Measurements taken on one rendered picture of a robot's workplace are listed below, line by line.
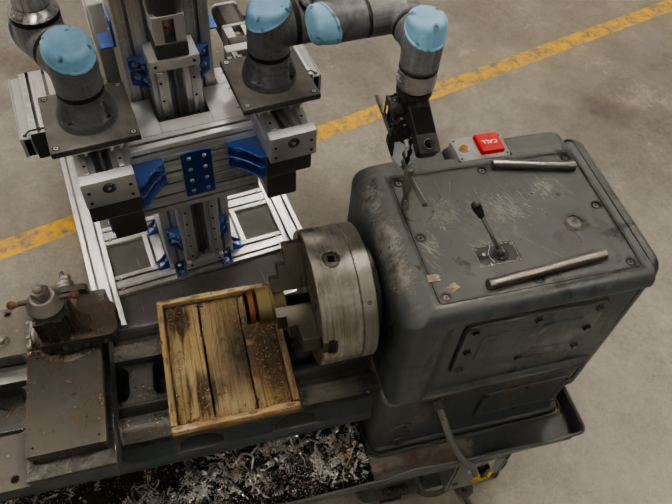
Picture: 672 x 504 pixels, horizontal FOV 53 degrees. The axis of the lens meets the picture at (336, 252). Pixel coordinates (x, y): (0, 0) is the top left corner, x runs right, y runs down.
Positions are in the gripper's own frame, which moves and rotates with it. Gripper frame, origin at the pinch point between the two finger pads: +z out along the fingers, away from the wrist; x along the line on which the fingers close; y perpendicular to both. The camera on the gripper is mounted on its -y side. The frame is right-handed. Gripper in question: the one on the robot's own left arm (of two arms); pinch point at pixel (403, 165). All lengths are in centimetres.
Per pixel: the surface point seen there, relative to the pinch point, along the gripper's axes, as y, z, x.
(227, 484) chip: -34, 76, 49
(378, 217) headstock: -4.8, 10.6, 5.8
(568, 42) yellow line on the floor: 197, 135, -188
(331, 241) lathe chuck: -8.8, 11.1, 17.6
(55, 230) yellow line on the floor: 112, 135, 105
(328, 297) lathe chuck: -21.1, 13.5, 21.2
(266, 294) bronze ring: -12.1, 22.3, 32.7
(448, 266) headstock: -21.7, 9.0, -4.2
